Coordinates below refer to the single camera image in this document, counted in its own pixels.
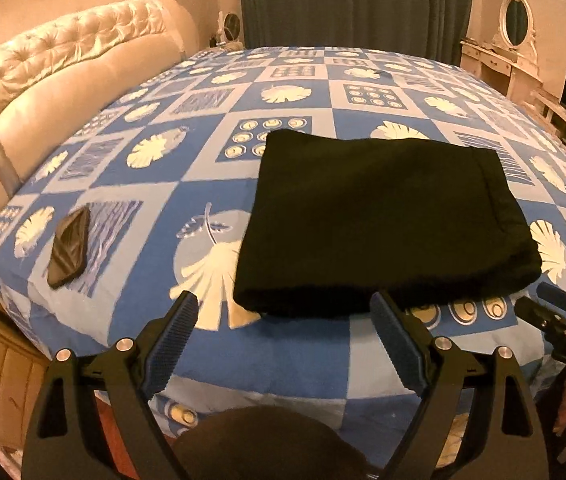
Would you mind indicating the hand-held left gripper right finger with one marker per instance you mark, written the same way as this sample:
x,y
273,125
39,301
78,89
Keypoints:
x,y
398,345

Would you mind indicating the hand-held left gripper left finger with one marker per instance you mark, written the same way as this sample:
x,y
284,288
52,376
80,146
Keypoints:
x,y
173,345

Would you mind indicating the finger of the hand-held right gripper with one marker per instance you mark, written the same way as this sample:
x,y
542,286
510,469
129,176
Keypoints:
x,y
538,314
560,296

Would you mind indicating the black pants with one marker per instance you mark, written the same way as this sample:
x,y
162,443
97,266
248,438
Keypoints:
x,y
373,220

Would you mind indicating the blue patterned bed sheet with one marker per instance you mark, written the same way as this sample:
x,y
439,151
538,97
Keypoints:
x,y
128,210

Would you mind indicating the white vanity dresser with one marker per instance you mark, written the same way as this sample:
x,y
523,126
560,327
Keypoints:
x,y
498,70

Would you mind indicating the oval white-framed vanity mirror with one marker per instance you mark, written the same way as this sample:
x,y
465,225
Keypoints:
x,y
517,17

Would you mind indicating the beige tufted headboard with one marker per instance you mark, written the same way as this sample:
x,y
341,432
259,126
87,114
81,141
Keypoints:
x,y
63,60

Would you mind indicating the small round table mirror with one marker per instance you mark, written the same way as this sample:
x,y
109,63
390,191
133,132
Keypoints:
x,y
230,25

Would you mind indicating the dark grey curtain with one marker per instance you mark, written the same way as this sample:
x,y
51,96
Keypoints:
x,y
353,5

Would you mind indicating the beige padded bed frame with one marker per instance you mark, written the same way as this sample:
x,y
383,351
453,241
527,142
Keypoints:
x,y
3,370

